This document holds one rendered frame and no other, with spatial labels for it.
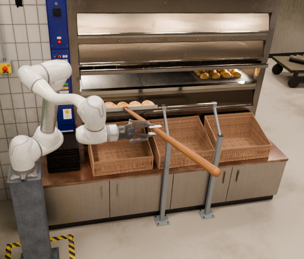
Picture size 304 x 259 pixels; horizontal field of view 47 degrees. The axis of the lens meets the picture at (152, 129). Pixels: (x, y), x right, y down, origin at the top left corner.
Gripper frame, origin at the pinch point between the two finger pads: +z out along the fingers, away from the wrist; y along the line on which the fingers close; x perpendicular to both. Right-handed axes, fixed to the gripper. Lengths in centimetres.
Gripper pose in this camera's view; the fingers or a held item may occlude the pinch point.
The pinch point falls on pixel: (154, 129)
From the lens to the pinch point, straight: 188.2
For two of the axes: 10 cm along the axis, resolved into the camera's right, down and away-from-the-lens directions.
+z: 9.7, -0.7, 2.3
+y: 0.3, 9.8, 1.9
